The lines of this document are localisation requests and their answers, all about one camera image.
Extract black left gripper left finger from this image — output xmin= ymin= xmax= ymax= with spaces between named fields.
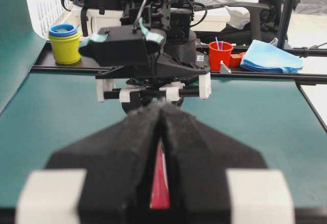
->
xmin=15 ymin=102 xmax=162 ymax=223

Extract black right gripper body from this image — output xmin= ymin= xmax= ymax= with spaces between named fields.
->
xmin=96 ymin=52 xmax=212 ymax=113

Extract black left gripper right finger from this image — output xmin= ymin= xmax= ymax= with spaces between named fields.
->
xmin=160 ymin=104 xmax=295 ymax=223

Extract pink plastic spoon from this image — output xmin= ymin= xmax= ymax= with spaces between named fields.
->
xmin=150 ymin=142 xmax=170 ymax=210

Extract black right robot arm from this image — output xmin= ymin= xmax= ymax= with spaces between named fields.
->
xmin=79 ymin=0 xmax=212 ymax=111

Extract red small block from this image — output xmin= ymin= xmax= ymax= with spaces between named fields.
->
xmin=229 ymin=52 xmax=246 ymax=68

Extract red plastic cup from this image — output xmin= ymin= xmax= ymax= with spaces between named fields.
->
xmin=208 ymin=41 xmax=233 ymax=72

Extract blue straw in cup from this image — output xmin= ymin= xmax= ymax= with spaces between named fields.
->
xmin=215 ymin=36 xmax=224 ymax=51

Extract green table mat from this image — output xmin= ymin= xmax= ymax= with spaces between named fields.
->
xmin=1 ymin=0 xmax=326 ymax=209

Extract blue folded cloth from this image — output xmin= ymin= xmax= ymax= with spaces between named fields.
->
xmin=240 ymin=40 xmax=303 ymax=74

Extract stacked colourful plastic cups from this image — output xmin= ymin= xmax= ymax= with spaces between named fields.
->
xmin=48 ymin=24 xmax=81 ymax=65

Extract black office chair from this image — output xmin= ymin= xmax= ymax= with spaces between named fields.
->
xmin=197 ymin=0 xmax=284 ymax=44

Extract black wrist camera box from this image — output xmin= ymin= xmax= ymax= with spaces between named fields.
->
xmin=78 ymin=25 xmax=167 ymax=66

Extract black aluminium frame rail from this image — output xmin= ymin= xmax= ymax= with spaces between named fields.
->
xmin=31 ymin=41 xmax=326 ymax=85

